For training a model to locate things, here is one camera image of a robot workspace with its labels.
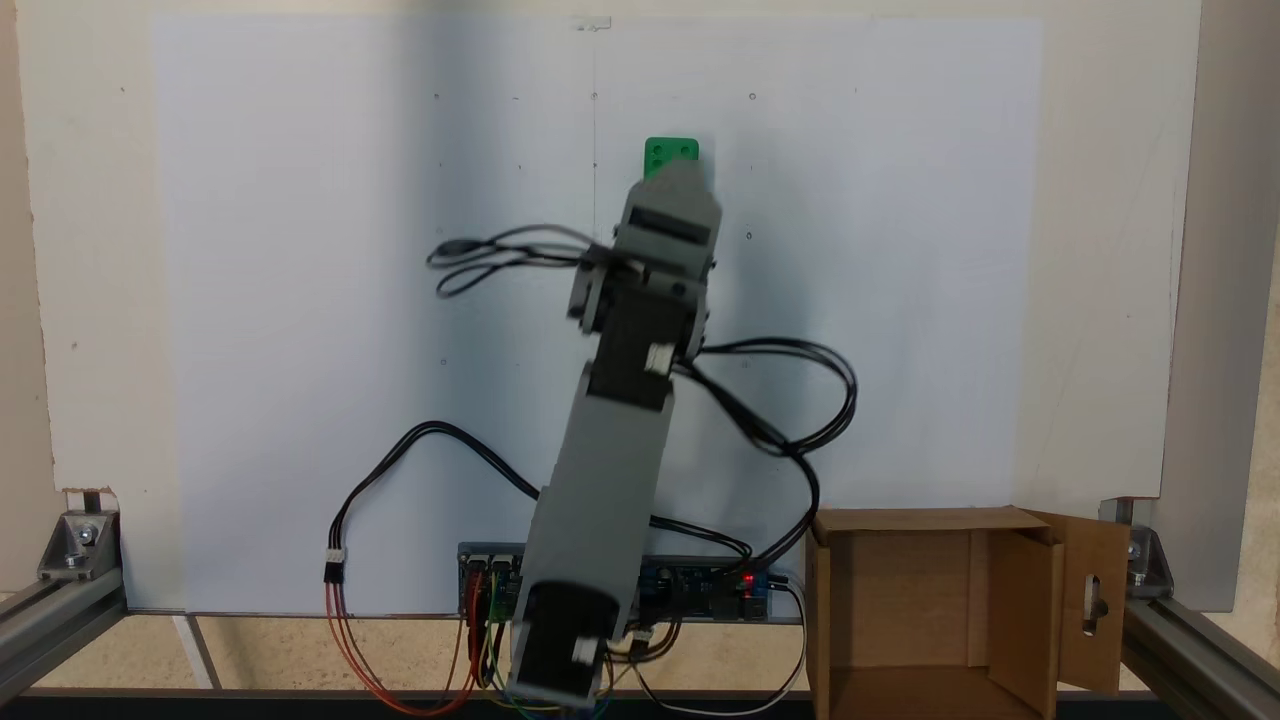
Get circuit board with coloured wires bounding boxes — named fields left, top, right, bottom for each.
left=458, top=543, right=527, bottom=623

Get brown cardboard box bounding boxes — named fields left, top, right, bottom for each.
left=805, top=505, right=1133, bottom=720

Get looped black gripper cable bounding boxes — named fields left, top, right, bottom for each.
left=427, top=224, right=617, bottom=299

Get thin white cable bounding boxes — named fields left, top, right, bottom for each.
left=634, top=582, right=807, bottom=707

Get aluminium frame rail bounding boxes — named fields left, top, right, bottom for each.
left=1120, top=595, right=1280, bottom=720
left=0, top=572, right=129, bottom=703

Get metal corner bracket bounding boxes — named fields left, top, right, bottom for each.
left=1100, top=497, right=1174, bottom=599
left=38, top=488, right=122, bottom=582

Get red and orange wires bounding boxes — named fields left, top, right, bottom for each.
left=325, top=580, right=483, bottom=717

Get large white paper sheet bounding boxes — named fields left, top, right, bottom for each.
left=150, top=15, right=1046, bottom=616

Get black motor cable bundle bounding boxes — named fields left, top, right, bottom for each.
left=640, top=338, right=859, bottom=601

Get blue circuit board red LED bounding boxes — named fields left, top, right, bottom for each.
left=634, top=555, right=773, bottom=623

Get green dice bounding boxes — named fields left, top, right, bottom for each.
left=645, top=138, right=704, bottom=186

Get black cable with white connector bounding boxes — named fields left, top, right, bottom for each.
left=324, top=420, right=546, bottom=586

